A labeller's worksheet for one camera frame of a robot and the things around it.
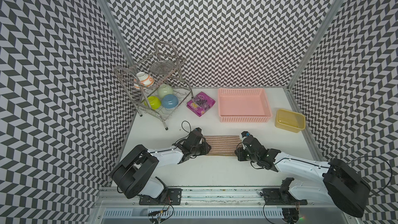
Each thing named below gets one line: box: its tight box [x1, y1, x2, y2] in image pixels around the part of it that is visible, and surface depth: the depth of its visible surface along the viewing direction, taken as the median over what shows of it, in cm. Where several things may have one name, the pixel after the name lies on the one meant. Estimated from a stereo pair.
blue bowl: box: [161, 93, 179, 109], surface depth 103 cm
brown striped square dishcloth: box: [203, 135, 243, 157], surface depth 91 cm
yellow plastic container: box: [275, 108, 306, 133], surface depth 100 cm
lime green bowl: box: [144, 95, 162, 110], surface depth 103 cm
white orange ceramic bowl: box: [133, 72, 155, 90], surface depth 82 cm
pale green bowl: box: [157, 83, 174, 98], surface depth 110 cm
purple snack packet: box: [186, 91, 216, 117], surface depth 106 cm
